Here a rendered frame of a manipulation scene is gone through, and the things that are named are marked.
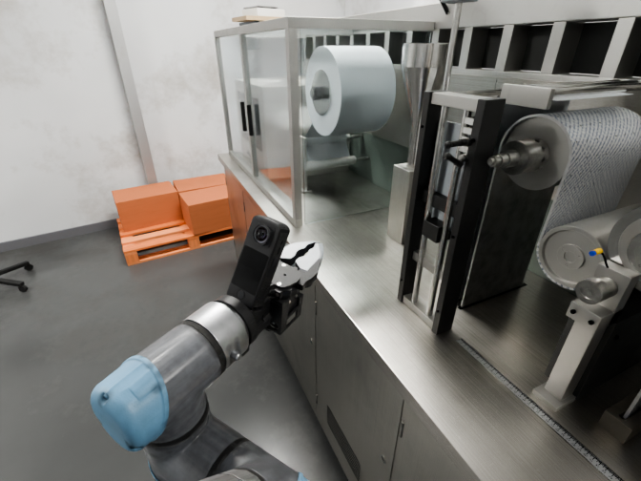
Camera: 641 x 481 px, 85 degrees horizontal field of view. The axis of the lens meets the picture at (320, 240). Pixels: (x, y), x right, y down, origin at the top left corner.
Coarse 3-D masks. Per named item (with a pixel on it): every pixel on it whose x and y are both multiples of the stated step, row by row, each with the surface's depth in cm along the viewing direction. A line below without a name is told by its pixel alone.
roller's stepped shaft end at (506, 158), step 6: (510, 150) 65; (498, 156) 64; (504, 156) 64; (510, 156) 64; (516, 156) 65; (492, 162) 64; (498, 162) 64; (504, 162) 64; (510, 162) 64; (516, 162) 65
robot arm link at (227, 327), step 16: (208, 304) 42; (224, 304) 42; (192, 320) 39; (208, 320) 39; (224, 320) 40; (240, 320) 41; (224, 336) 39; (240, 336) 40; (224, 352) 38; (240, 352) 41
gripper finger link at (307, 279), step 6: (318, 264) 52; (300, 270) 50; (312, 270) 50; (318, 270) 51; (300, 276) 49; (306, 276) 49; (312, 276) 49; (300, 282) 48; (306, 282) 49; (312, 282) 50; (300, 288) 48
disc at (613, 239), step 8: (640, 208) 54; (624, 216) 56; (632, 216) 55; (640, 216) 54; (616, 224) 57; (624, 224) 56; (616, 232) 58; (608, 240) 59; (616, 240) 58; (608, 248) 59; (616, 248) 58; (616, 256) 58; (640, 288) 56
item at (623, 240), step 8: (632, 224) 55; (640, 224) 54; (624, 232) 56; (632, 232) 55; (640, 232) 54; (624, 240) 57; (624, 248) 57; (624, 256) 57; (624, 264) 57; (640, 280) 56
